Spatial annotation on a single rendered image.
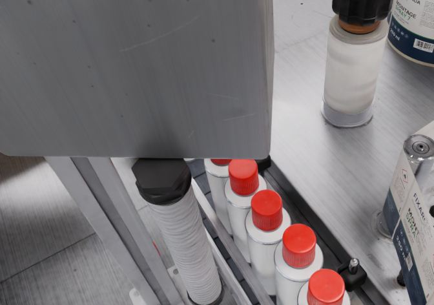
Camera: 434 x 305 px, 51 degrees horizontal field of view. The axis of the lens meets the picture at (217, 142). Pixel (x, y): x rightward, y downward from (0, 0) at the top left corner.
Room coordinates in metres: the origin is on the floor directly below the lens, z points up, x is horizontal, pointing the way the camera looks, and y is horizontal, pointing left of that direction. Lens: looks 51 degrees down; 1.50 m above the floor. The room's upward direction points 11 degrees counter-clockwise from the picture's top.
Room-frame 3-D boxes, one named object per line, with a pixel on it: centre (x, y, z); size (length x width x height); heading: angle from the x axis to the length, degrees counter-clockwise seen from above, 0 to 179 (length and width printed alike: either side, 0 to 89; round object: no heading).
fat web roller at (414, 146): (0.29, -0.23, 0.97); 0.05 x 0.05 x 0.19
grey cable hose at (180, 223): (0.17, 0.04, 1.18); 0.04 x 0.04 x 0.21
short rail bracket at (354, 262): (0.22, -0.12, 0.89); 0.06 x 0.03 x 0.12; 110
